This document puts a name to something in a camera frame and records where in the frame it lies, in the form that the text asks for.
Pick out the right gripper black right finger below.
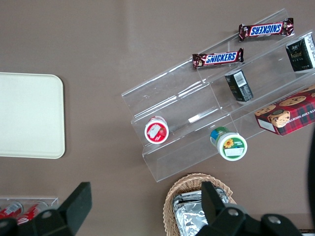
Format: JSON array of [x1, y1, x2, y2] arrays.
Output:
[[196, 181, 304, 236]]

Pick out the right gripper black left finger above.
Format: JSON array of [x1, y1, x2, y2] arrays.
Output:
[[0, 181, 93, 236]]

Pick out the oval light wicker basket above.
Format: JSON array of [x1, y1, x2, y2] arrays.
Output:
[[162, 173, 237, 236]]

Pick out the cream plastic tray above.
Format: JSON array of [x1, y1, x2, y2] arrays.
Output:
[[0, 72, 66, 159]]

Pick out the clear acrylic bottle rack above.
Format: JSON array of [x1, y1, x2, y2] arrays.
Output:
[[0, 195, 60, 223]]

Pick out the silver foil packet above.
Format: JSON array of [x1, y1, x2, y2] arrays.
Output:
[[171, 191, 190, 236], [176, 188, 237, 236]]

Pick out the green lid yogurt cup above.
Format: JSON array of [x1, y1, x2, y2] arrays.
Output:
[[209, 126, 248, 162]]

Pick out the red lid yogurt cup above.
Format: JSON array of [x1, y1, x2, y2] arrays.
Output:
[[144, 116, 170, 145]]

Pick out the red tartan cookie box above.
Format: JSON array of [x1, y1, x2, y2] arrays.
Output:
[[254, 85, 315, 137]]

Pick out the clear acrylic step shelf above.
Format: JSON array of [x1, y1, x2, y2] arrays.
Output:
[[121, 8, 315, 183]]

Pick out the small black carton box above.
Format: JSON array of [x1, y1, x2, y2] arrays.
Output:
[[224, 69, 254, 103], [285, 33, 315, 73]]

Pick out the Snickers chocolate bar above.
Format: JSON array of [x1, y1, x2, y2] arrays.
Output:
[[238, 17, 295, 42], [191, 47, 245, 71]]

